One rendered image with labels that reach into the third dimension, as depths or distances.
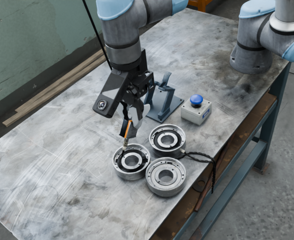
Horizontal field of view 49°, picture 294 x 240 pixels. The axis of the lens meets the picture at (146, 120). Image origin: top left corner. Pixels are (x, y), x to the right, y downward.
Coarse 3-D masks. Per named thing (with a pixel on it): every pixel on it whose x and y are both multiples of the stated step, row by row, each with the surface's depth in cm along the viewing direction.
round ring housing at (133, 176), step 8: (128, 144) 93; (136, 144) 92; (120, 152) 92; (144, 152) 92; (112, 160) 89; (128, 160) 92; (136, 160) 93; (128, 168) 88; (144, 168) 86; (120, 176) 88; (128, 176) 86; (136, 176) 87
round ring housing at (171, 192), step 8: (160, 160) 88; (168, 160) 89; (176, 160) 87; (152, 168) 87; (160, 168) 87; (168, 168) 87; (184, 168) 85; (160, 176) 88; (176, 176) 85; (184, 176) 83; (152, 184) 84; (160, 184) 84; (168, 184) 83; (184, 184) 84; (160, 192) 82; (168, 192) 82; (176, 192) 83
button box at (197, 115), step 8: (184, 104) 102; (192, 104) 101; (200, 104) 100; (208, 104) 101; (184, 112) 102; (192, 112) 99; (200, 112) 98; (208, 112) 102; (192, 120) 102; (200, 120) 100
